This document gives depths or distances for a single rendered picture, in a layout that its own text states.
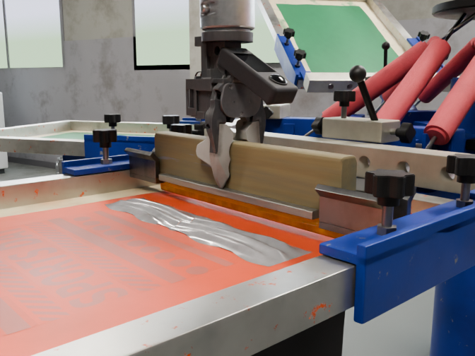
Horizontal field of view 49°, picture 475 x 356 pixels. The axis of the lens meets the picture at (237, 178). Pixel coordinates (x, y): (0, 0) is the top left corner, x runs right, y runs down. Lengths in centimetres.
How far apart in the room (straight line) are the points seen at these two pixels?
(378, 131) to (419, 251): 40
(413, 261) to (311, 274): 12
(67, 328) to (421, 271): 32
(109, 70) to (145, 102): 64
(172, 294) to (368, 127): 52
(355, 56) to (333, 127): 124
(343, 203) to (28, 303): 33
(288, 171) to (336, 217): 9
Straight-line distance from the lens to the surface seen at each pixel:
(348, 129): 92
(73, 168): 89
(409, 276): 51
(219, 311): 36
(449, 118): 104
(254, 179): 68
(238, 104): 71
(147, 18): 578
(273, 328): 39
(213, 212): 75
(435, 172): 78
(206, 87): 71
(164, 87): 561
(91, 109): 645
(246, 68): 67
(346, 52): 217
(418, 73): 119
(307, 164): 61
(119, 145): 130
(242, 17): 71
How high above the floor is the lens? 115
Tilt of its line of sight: 11 degrees down
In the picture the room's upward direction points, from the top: straight up
